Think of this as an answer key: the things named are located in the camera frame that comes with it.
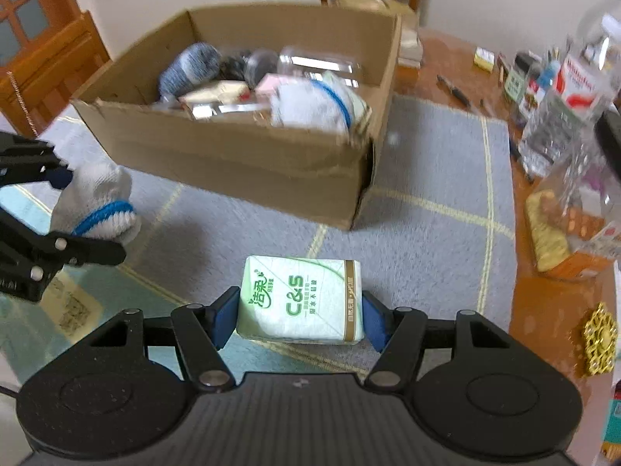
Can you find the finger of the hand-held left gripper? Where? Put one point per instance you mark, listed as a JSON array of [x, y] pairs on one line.
[[60, 177], [87, 252]]

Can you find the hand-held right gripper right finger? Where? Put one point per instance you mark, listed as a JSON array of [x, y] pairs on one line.
[[373, 323]]

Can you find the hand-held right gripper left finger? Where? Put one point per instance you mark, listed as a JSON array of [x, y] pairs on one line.
[[227, 320]]

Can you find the white glove blue stripe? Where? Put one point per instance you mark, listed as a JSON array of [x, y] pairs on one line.
[[97, 189]]

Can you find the green white tissue pack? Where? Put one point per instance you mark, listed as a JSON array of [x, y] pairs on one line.
[[301, 301]]

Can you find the brown cardboard box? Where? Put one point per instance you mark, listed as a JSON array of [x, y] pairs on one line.
[[218, 165]]

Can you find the capsule bottle silver cap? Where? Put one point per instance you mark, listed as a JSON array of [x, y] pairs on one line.
[[208, 110]]

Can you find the blue marled knit sock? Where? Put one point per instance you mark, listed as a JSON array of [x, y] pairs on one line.
[[189, 68]]

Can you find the beige pink carton box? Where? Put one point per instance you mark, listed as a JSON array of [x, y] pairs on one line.
[[218, 91]]

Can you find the clear jar with black bands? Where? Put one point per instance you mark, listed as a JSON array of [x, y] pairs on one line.
[[233, 65]]

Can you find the pink white carton box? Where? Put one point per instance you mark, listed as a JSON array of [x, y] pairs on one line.
[[269, 85]]

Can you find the white blue sock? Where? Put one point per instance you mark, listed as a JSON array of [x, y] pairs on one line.
[[305, 102]]

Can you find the blue grey checked towel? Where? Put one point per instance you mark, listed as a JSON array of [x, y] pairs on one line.
[[436, 194]]

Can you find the large plastic jar black lid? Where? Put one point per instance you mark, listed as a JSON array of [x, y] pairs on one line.
[[572, 233]]

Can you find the gold ornament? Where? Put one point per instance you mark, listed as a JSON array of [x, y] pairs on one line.
[[599, 340]]

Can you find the black pen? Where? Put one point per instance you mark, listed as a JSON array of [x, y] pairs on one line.
[[453, 90]]

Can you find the small jar red label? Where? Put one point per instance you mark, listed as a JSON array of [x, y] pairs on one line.
[[531, 97]]

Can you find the stack of books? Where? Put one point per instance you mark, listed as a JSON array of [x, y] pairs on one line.
[[410, 43]]

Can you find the small yellow box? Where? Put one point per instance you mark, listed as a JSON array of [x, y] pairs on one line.
[[485, 58]]

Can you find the clear water bottle red label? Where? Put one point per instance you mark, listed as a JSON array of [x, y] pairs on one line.
[[577, 87]]

